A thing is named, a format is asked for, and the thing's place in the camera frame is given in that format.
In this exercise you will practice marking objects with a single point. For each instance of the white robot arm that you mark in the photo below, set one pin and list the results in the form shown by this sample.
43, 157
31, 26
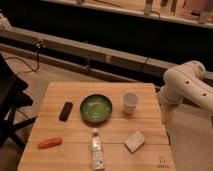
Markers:
184, 81

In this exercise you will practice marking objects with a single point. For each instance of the green ceramic bowl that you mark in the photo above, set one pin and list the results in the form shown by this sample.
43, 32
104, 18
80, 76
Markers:
96, 108

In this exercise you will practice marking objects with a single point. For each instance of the white green sponge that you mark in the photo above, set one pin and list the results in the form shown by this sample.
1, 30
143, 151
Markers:
135, 141

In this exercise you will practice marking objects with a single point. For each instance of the black rectangular remote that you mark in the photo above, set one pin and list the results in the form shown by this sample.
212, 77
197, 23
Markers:
65, 111

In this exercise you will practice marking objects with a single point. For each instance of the orange carrot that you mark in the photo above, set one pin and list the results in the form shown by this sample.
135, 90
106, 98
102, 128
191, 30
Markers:
50, 143

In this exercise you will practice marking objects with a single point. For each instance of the black office chair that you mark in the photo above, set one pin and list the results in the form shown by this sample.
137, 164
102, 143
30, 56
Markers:
12, 97

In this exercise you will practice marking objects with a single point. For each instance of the clear plastic bottle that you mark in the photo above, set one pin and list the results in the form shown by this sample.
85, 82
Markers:
97, 152

